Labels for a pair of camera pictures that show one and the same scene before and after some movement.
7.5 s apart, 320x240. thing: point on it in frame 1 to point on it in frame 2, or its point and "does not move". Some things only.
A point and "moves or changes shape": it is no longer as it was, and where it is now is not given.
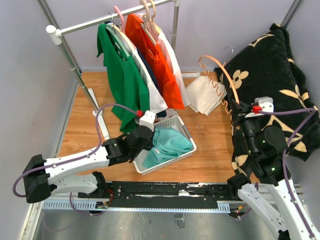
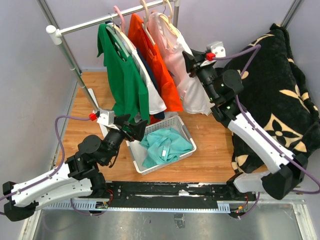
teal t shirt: (168, 144) does not move
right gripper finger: (245, 107) to (198, 56)
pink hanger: (123, 25) does not move
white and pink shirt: (150, 26) moves or changes shape
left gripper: (150, 143) to (138, 129)
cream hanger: (153, 24) to (167, 21)
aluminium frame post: (292, 13) does not move
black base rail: (160, 194) does not move
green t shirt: (127, 82) does not move
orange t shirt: (172, 96) does not move
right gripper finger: (236, 109) to (189, 61)
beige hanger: (145, 18) does not move
